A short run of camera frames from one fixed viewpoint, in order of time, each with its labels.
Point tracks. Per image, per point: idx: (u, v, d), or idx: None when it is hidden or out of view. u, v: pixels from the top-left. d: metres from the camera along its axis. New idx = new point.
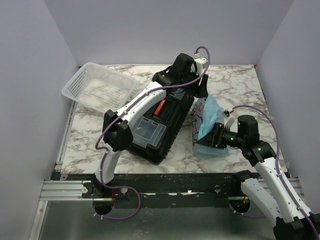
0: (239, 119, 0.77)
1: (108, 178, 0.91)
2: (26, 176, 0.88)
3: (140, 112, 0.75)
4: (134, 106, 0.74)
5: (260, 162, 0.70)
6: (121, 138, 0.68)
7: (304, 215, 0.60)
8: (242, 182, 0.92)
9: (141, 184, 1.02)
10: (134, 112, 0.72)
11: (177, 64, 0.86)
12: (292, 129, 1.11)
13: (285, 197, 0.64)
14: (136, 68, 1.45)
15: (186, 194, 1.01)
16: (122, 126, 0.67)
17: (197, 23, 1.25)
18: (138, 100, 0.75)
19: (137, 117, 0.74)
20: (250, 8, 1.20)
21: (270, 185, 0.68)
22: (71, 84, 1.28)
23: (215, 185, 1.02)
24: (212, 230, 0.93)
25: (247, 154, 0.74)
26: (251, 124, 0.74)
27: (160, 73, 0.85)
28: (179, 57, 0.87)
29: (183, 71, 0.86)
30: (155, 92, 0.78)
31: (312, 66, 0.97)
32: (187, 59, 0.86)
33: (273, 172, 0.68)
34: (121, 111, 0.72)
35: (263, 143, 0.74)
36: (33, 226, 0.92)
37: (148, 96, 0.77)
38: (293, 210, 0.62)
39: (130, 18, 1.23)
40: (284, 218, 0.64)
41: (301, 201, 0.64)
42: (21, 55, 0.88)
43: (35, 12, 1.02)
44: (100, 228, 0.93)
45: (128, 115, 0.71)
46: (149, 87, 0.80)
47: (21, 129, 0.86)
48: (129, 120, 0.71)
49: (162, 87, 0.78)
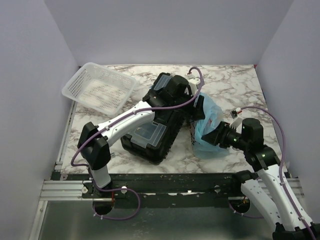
0: (244, 123, 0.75)
1: (103, 183, 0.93)
2: (26, 176, 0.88)
3: (123, 130, 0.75)
4: (117, 123, 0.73)
5: (264, 169, 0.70)
6: (96, 157, 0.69)
7: (305, 225, 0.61)
8: (242, 183, 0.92)
9: (141, 184, 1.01)
10: (117, 129, 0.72)
11: (169, 87, 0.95)
12: (291, 129, 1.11)
13: (288, 206, 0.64)
14: (136, 68, 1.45)
15: (186, 194, 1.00)
16: (101, 143, 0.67)
17: (197, 23, 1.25)
18: (123, 117, 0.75)
19: (118, 135, 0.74)
20: (250, 8, 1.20)
21: (273, 193, 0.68)
22: (71, 84, 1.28)
23: (215, 185, 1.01)
24: (212, 230, 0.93)
25: (251, 159, 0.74)
26: (256, 130, 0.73)
27: (152, 95, 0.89)
28: (173, 80, 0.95)
29: (175, 94, 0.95)
30: (143, 112, 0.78)
31: (312, 66, 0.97)
32: (180, 83, 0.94)
33: (276, 180, 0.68)
34: (102, 126, 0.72)
35: (267, 149, 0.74)
36: (32, 226, 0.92)
37: (135, 115, 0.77)
38: (294, 220, 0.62)
39: (130, 18, 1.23)
40: (285, 226, 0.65)
41: (302, 211, 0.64)
42: (20, 55, 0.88)
43: (35, 12, 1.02)
44: (100, 228, 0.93)
45: (110, 131, 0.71)
46: (138, 105, 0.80)
47: (21, 128, 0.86)
48: (110, 137, 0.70)
49: (150, 108, 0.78)
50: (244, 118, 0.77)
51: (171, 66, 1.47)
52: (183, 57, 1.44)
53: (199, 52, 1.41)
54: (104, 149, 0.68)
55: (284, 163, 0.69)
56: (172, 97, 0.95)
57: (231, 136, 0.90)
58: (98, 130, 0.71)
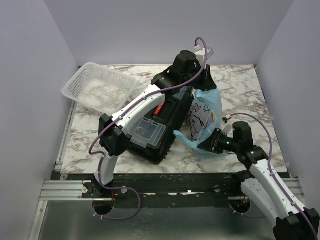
0: (234, 125, 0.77)
1: (106, 181, 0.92)
2: (26, 176, 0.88)
3: (136, 117, 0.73)
4: (130, 111, 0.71)
5: (253, 164, 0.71)
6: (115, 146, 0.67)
7: (298, 210, 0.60)
8: (242, 182, 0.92)
9: (141, 184, 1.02)
10: (130, 118, 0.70)
11: (176, 65, 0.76)
12: (292, 129, 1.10)
13: (279, 194, 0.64)
14: (136, 68, 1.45)
15: (186, 194, 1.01)
16: (117, 132, 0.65)
17: (197, 22, 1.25)
18: (135, 104, 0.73)
19: (133, 122, 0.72)
20: (250, 8, 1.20)
21: (265, 185, 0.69)
22: (71, 84, 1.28)
23: (215, 185, 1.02)
24: (212, 230, 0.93)
25: (242, 158, 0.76)
26: (245, 130, 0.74)
27: (160, 76, 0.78)
28: (178, 57, 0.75)
29: (184, 72, 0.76)
30: (153, 96, 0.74)
31: (312, 66, 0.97)
32: (188, 58, 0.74)
33: (266, 172, 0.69)
34: (116, 116, 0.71)
35: (257, 147, 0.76)
36: (33, 226, 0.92)
37: (145, 100, 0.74)
38: (287, 206, 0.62)
39: (130, 18, 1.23)
40: (281, 216, 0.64)
41: (294, 198, 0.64)
42: (21, 55, 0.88)
43: (36, 12, 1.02)
44: (100, 228, 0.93)
45: (123, 120, 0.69)
46: (148, 90, 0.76)
47: (21, 129, 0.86)
48: (125, 126, 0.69)
49: (160, 91, 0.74)
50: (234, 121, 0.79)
51: None
52: None
53: None
54: (122, 137, 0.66)
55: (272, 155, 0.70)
56: (182, 76, 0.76)
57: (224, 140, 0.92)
58: (113, 121, 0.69)
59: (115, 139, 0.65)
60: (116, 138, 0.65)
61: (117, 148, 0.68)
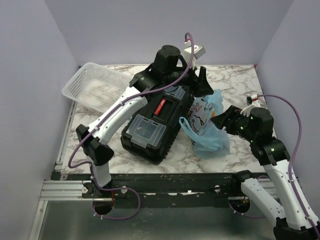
0: (253, 114, 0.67)
1: (103, 182, 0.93)
2: (26, 176, 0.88)
3: (115, 125, 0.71)
4: (107, 119, 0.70)
5: (272, 164, 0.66)
6: (96, 156, 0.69)
7: (312, 225, 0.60)
8: (242, 182, 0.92)
9: (141, 184, 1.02)
10: (107, 127, 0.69)
11: (157, 62, 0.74)
12: (292, 129, 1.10)
13: (295, 205, 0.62)
14: (136, 68, 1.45)
15: (186, 194, 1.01)
16: (94, 144, 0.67)
17: (197, 22, 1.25)
18: (113, 111, 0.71)
19: (112, 130, 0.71)
20: (250, 8, 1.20)
21: (279, 189, 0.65)
22: (71, 84, 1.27)
23: (215, 185, 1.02)
24: (212, 230, 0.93)
25: (258, 153, 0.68)
26: (266, 121, 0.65)
27: (139, 76, 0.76)
28: (160, 52, 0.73)
29: (166, 70, 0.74)
30: (131, 101, 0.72)
31: (312, 66, 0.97)
32: (170, 54, 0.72)
33: (284, 177, 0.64)
34: (92, 127, 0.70)
35: (276, 142, 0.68)
36: (32, 226, 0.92)
37: (124, 105, 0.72)
38: (301, 219, 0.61)
39: (130, 18, 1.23)
40: (289, 223, 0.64)
41: (309, 209, 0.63)
42: (21, 55, 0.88)
43: (36, 11, 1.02)
44: (100, 228, 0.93)
45: (100, 131, 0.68)
46: (125, 94, 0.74)
47: (21, 128, 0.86)
48: (102, 137, 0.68)
49: (139, 94, 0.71)
50: (252, 109, 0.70)
51: None
52: None
53: None
54: (101, 148, 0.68)
55: (294, 159, 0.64)
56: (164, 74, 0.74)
57: (238, 122, 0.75)
58: (89, 132, 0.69)
59: (94, 151, 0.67)
60: (93, 151, 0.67)
61: (99, 157, 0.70)
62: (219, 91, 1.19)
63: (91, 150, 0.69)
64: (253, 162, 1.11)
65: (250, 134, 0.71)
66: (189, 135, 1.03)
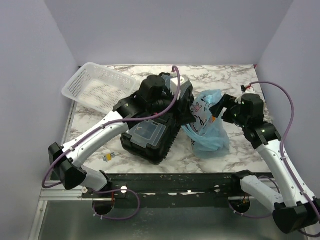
0: (244, 98, 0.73)
1: (99, 187, 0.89)
2: (25, 177, 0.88)
3: (92, 148, 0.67)
4: (85, 141, 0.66)
5: (264, 144, 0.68)
6: (65, 179, 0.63)
7: (307, 200, 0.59)
8: (241, 179, 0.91)
9: (141, 184, 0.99)
10: (83, 149, 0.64)
11: (142, 91, 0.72)
12: (291, 130, 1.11)
13: (289, 181, 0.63)
14: (136, 68, 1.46)
15: (186, 194, 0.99)
16: (65, 167, 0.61)
17: (197, 23, 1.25)
18: (92, 132, 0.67)
19: (88, 153, 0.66)
20: (251, 9, 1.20)
21: (273, 168, 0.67)
22: (71, 84, 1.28)
23: (215, 185, 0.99)
24: (211, 230, 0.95)
25: (251, 135, 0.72)
26: (256, 104, 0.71)
27: (124, 102, 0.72)
28: (145, 82, 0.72)
29: (151, 99, 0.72)
30: (113, 125, 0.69)
31: (312, 66, 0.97)
32: (155, 85, 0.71)
33: (277, 155, 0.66)
34: (67, 147, 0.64)
35: (267, 125, 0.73)
36: (32, 226, 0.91)
37: (104, 129, 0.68)
38: (296, 194, 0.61)
39: (130, 19, 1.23)
40: (286, 203, 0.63)
41: (305, 186, 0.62)
42: (21, 55, 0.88)
43: (35, 12, 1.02)
44: (101, 228, 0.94)
45: (75, 152, 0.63)
46: (108, 117, 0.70)
47: (20, 129, 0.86)
48: (76, 159, 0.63)
49: (121, 120, 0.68)
50: (243, 94, 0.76)
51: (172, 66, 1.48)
52: (183, 57, 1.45)
53: (198, 52, 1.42)
54: (72, 171, 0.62)
55: (285, 137, 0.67)
56: (148, 103, 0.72)
57: (233, 110, 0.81)
58: (63, 152, 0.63)
59: (64, 174, 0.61)
60: (64, 173, 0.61)
61: (69, 180, 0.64)
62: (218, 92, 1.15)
63: (61, 173, 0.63)
64: (252, 162, 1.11)
65: (242, 119, 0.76)
66: (189, 134, 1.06)
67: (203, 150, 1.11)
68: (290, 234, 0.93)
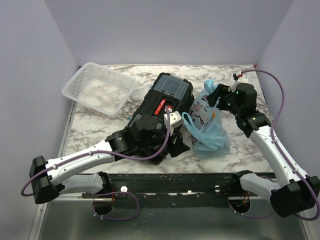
0: (238, 88, 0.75)
1: (94, 191, 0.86)
2: (25, 177, 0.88)
3: (74, 171, 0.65)
4: (69, 162, 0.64)
5: (255, 130, 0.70)
6: (38, 195, 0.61)
7: (300, 177, 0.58)
8: (240, 176, 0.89)
9: (141, 184, 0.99)
10: (65, 170, 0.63)
11: (133, 128, 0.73)
12: (291, 130, 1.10)
13: (280, 161, 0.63)
14: (136, 68, 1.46)
15: (186, 194, 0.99)
16: (42, 183, 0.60)
17: (197, 23, 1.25)
18: (78, 156, 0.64)
19: (69, 175, 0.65)
20: (251, 8, 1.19)
21: (266, 152, 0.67)
22: (70, 84, 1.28)
23: (215, 185, 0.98)
24: (211, 230, 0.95)
25: (242, 124, 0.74)
26: (249, 94, 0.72)
27: (117, 135, 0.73)
28: (136, 123, 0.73)
29: (141, 137, 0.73)
30: (100, 154, 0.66)
31: (312, 65, 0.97)
32: (144, 127, 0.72)
33: (267, 139, 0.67)
34: (51, 163, 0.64)
35: (259, 113, 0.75)
36: (32, 226, 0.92)
37: (91, 155, 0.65)
38: (288, 173, 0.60)
39: (130, 19, 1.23)
40: (280, 184, 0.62)
41: (297, 165, 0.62)
42: (20, 55, 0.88)
43: (35, 12, 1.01)
44: (101, 228, 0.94)
45: (57, 171, 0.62)
46: (98, 145, 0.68)
47: (20, 129, 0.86)
48: (55, 178, 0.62)
49: (109, 151, 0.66)
50: (238, 84, 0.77)
51: (172, 66, 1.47)
52: (183, 57, 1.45)
53: (199, 52, 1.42)
54: (47, 189, 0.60)
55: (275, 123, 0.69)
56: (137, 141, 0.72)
57: (227, 99, 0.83)
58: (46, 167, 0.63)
59: (39, 190, 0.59)
60: (38, 189, 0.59)
61: (42, 197, 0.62)
62: (210, 80, 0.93)
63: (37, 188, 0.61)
64: (253, 162, 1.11)
65: (236, 108, 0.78)
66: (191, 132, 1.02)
67: (204, 149, 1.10)
68: (290, 234, 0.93)
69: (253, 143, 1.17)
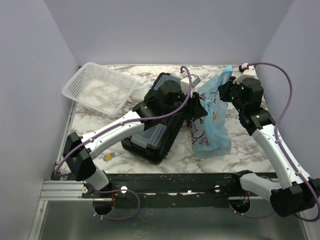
0: (244, 84, 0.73)
1: (99, 186, 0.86)
2: (25, 177, 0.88)
3: (108, 143, 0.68)
4: (103, 134, 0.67)
5: (258, 129, 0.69)
6: (77, 169, 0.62)
7: (302, 180, 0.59)
8: (240, 176, 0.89)
9: (142, 184, 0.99)
10: (101, 142, 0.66)
11: (159, 95, 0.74)
12: (291, 131, 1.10)
13: (284, 162, 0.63)
14: (136, 68, 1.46)
15: (186, 194, 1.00)
16: (83, 155, 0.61)
17: (197, 23, 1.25)
18: (111, 128, 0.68)
19: (104, 147, 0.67)
20: (251, 9, 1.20)
21: (269, 151, 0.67)
22: (71, 84, 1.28)
23: (215, 185, 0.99)
24: (211, 230, 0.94)
25: (246, 121, 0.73)
26: (255, 92, 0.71)
27: (142, 104, 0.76)
28: (161, 88, 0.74)
29: (166, 103, 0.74)
30: (131, 123, 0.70)
31: (312, 65, 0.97)
32: (170, 91, 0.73)
33: (271, 138, 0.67)
34: (87, 137, 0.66)
35: (262, 111, 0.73)
36: (32, 226, 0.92)
37: (123, 126, 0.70)
38: (291, 175, 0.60)
39: (130, 19, 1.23)
40: (282, 185, 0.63)
41: (300, 167, 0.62)
42: (20, 55, 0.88)
43: (36, 12, 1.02)
44: (101, 228, 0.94)
45: (93, 143, 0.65)
46: (127, 115, 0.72)
47: (20, 129, 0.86)
48: (93, 150, 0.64)
49: (139, 119, 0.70)
50: (244, 79, 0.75)
51: (172, 66, 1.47)
52: (182, 57, 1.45)
53: (198, 52, 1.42)
54: (87, 162, 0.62)
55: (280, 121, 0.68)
56: (163, 107, 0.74)
57: (231, 93, 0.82)
58: (82, 142, 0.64)
59: (79, 163, 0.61)
60: (79, 161, 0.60)
61: (79, 173, 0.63)
62: (231, 67, 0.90)
63: (76, 163, 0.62)
64: (252, 162, 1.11)
65: (240, 104, 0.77)
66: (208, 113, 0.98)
67: (204, 147, 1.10)
68: (290, 235, 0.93)
69: (253, 143, 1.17)
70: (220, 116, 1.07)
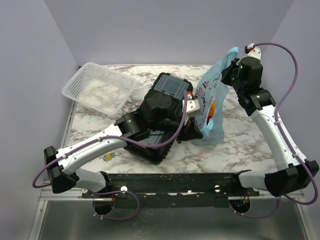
0: (243, 63, 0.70)
1: (97, 188, 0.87)
2: (25, 177, 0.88)
3: (86, 158, 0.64)
4: (78, 150, 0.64)
5: (258, 109, 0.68)
6: (55, 185, 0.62)
7: (299, 162, 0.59)
8: (240, 174, 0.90)
9: (142, 184, 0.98)
10: (76, 158, 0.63)
11: (145, 108, 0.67)
12: (291, 131, 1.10)
13: (282, 144, 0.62)
14: (136, 68, 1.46)
15: (186, 194, 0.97)
16: (54, 173, 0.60)
17: (197, 23, 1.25)
18: (86, 143, 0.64)
19: (81, 162, 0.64)
20: (250, 9, 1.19)
21: (267, 133, 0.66)
22: (71, 84, 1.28)
23: (215, 185, 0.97)
24: (211, 230, 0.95)
25: (245, 102, 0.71)
26: (255, 69, 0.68)
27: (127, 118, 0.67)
28: (148, 101, 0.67)
29: (153, 118, 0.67)
30: (110, 139, 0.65)
31: (312, 65, 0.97)
32: (158, 105, 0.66)
33: (270, 120, 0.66)
34: (61, 152, 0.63)
35: (262, 91, 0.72)
36: (33, 226, 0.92)
37: (101, 141, 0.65)
38: (288, 157, 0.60)
39: (130, 19, 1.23)
40: (277, 166, 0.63)
41: (297, 149, 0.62)
42: (20, 55, 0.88)
43: (35, 12, 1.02)
44: (101, 228, 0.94)
45: (67, 160, 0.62)
46: (107, 130, 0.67)
47: (20, 129, 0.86)
48: (67, 167, 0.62)
49: (120, 137, 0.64)
50: (243, 58, 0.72)
51: (172, 66, 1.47)
52: (182, 57, 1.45)
53: (198, 52, 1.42)
54: (60, 179, 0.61)
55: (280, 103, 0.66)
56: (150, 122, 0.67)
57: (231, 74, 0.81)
58: (56, 157, 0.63)
59: (52, 180, 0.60)
60: (52, 180, 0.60)
61: (60, 187, 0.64)
62: (237, 47, 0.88)
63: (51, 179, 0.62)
64: (252, 162, 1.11)
65: (239, 85, 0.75)
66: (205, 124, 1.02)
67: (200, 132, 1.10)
68: (290, 234, 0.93)
69: (253, 143, 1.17)
70: (218, 103, 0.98)
